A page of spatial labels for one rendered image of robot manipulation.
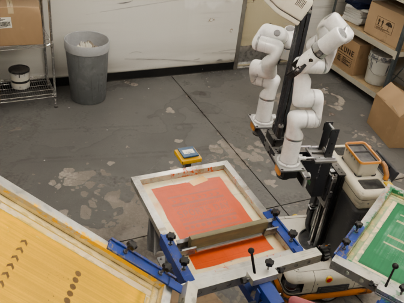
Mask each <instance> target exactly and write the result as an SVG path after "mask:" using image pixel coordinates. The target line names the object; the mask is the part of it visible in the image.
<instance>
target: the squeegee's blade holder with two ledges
mask: <svg viewBox="0 0 404 303"><path fill-rule="evenodd" d="M260 236H262V233H258V234H254V235H250V236H246V237H242V238H238V239H233V240H229V241H226V242H221V243H217V244H214V245H209V246H204V247H201V248H197V249H196V251H197V252H200V251H204V250H207V249H212V248H216V247H219V246H224V245H228V244H231V243H236V242H240V241H243V240H248V239H252V238H255V237H260Z"/></svg>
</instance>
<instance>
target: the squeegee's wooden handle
mask: <svg viewBox="0 0 404 303"><path fill-rule="evenodd" d="M267 227H268V220H267V219H266V218H264V219H259V220H256V221H251V222H246V223H243V224H238V225H233V226H230V227H225V228H220V229H217V230H212V231H207V232H204V233H200V234H195V235H192V236H189V240H188V248H190V247H193V246H196V249H197V248H201V247H204V246H209V245H214V244H217V243H221V242H226V241H229V240H233V239H238V238H242V237H246V236H250V235H254V234H258V233H262V234H263V233H264V229H267ZM196 249H195V250H196Z"/></svg>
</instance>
